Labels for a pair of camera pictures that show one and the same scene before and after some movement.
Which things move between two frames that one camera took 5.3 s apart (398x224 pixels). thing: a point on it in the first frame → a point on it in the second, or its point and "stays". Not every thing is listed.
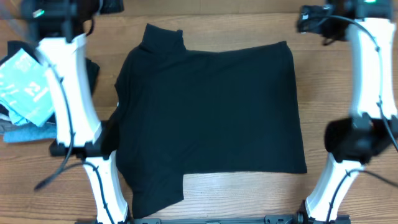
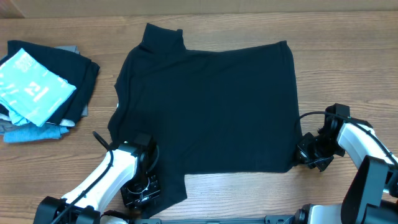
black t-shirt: (209, 111) stays
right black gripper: (316, 14) → (303, 153)
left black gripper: (114, 6) → (135, 201)
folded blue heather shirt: (30, 132) stays
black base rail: (238, 219) stays
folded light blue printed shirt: (26, 91) stays
